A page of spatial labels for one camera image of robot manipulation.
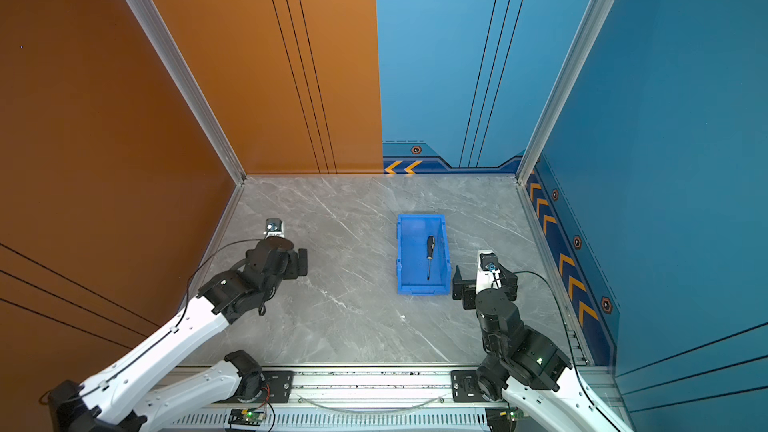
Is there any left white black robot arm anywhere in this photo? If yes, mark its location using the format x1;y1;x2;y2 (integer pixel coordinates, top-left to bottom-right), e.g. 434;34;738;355
47;235;309;431

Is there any left green circuit board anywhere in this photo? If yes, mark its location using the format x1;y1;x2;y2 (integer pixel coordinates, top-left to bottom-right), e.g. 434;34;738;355
227;408;268;431

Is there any aluminium front rail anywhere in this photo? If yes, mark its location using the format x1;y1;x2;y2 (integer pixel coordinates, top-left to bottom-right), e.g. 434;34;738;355
110;365;634;432

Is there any black yellow screwdriver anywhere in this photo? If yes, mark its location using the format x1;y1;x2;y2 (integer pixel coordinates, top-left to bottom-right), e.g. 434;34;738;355
426;236;436;280

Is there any right small circuit board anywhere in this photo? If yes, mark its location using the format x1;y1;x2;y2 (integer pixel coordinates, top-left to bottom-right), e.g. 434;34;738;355
485;407;530;432

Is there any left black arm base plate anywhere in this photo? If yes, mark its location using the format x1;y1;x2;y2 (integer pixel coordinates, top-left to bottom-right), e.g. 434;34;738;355
216;369;295;406

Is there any blue plastic bin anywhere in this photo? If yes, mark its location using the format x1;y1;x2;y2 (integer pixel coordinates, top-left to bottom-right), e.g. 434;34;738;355
396;214;452;296

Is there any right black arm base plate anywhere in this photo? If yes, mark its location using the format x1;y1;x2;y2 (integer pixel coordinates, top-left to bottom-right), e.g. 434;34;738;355
450;368;532;405

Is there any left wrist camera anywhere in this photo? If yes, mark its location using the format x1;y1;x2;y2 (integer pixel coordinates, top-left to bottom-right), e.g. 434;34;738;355
264;218;284;238

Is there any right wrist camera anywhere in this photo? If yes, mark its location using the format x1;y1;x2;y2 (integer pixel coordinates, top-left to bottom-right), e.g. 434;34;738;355
476;250;501;292

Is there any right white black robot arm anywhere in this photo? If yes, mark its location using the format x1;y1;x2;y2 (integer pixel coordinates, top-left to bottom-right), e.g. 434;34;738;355
452;264;632;431

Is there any grey cable on rail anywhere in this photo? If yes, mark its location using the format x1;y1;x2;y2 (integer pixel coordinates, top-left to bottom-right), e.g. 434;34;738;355
298;395;448;415

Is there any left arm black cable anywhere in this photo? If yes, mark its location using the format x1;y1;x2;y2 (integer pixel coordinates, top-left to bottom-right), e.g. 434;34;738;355
38;238;268;406

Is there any left aluminium corner post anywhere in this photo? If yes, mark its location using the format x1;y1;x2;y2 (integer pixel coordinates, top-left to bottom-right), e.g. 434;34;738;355
97;0;247;184

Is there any aluminium corner post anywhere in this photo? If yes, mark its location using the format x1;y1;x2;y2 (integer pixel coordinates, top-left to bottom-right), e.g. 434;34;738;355
515;0;638;184
97;0;247;184

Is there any right aluminium corner post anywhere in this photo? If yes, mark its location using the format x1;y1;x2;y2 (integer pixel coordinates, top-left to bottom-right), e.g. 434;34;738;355
515;0;638;184

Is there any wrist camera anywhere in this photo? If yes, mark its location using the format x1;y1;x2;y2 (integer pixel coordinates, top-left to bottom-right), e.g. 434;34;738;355
476;250;501;292
264;218;284;238

